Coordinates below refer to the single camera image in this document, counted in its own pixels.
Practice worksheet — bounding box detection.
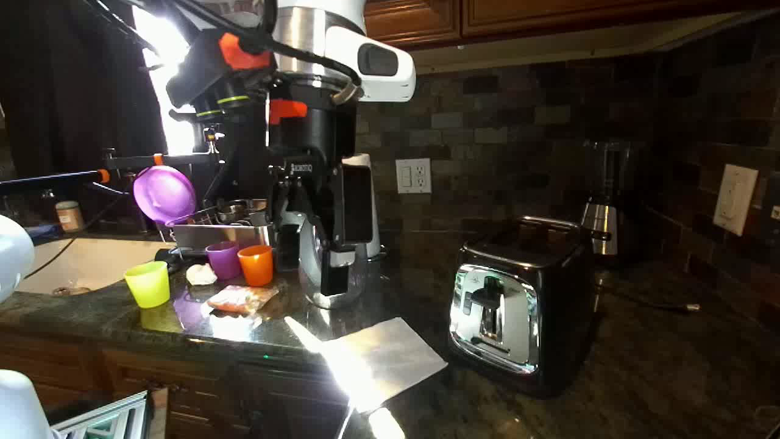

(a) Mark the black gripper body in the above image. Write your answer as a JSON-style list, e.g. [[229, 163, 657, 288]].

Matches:
[[267, 105, 359, 247]]

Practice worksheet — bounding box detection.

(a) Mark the black chrome toaster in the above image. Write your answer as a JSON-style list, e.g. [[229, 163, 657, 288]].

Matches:
[[447, 213, 603, 401]]

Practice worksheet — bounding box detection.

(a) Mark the orange plastic cup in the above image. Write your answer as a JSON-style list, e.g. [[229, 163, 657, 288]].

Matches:
[[234, 243, 279, 290]]

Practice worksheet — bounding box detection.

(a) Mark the black steel coffee maker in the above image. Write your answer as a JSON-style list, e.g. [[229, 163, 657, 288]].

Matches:
[[335, 151, 385, 263]]

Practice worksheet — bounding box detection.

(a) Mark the purple plastic cup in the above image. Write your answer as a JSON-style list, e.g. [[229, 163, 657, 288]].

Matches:
[[202, 240, 244, 283]]

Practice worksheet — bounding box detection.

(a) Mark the metal dish rack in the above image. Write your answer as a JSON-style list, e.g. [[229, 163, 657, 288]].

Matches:
[[168, 195, 275, 254]]

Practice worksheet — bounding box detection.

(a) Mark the small white bowl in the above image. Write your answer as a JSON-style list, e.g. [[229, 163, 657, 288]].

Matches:
[[183, 262, 219, 288]]

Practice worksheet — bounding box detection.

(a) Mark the white paper sheet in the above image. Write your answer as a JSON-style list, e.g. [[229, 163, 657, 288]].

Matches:
[[318, 315, 452, 415]]

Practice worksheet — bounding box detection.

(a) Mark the green plastic cup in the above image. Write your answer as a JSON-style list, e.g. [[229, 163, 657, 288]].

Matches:
[[122, 258, 174, 313]]

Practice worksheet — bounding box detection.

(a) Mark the wooden lower cabinet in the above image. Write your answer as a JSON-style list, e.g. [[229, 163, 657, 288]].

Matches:
[[0, 324, 352, 439]]

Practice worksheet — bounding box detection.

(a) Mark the wooden cabinet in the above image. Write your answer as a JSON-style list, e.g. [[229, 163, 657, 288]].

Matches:
[[363, 0, 780, 82], [0, 324, 352, 439]]

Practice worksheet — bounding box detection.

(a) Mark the white sink basin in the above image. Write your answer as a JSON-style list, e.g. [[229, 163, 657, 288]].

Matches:
[[18, 237, 179, 297]]

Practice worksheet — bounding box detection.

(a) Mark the small beige jar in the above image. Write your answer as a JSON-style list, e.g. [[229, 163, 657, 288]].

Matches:
[[54, 197, 89, 237]]

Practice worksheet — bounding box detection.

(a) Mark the black clamp bar orange tip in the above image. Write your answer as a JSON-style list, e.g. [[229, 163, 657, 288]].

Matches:
[[0, 167, 116, 191]]

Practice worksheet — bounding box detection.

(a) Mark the dark window curtain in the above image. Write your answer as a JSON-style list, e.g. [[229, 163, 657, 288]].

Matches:
[[0, 0, 168, 178]]

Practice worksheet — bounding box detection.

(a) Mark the wooden upper cabinet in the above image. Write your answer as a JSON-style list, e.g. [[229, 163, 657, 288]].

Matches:
[[363, 0, 780, 82]]

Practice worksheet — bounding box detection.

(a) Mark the white wall outlet plate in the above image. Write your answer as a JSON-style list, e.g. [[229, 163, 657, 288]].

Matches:
[[394, 156, 435, 197]]

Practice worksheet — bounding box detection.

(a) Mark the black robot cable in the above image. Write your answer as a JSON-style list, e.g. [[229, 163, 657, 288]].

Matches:
[[172, 0, 366, 95]]

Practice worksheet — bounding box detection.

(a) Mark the black wrist camera orange mount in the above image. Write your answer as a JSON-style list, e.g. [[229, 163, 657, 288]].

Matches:
[[167, 29, 312, 127]]

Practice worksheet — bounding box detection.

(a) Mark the white robot stand frame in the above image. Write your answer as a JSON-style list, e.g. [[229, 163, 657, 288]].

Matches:
[[50, 388, 155, 439]]

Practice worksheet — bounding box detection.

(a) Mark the black toaster power cable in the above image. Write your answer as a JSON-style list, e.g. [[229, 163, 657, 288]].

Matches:
[[597, 279, 706, 318]]

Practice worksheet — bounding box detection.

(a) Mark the white wall sheet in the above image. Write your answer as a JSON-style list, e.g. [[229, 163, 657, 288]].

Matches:
[[712, 161, 760, 240]]

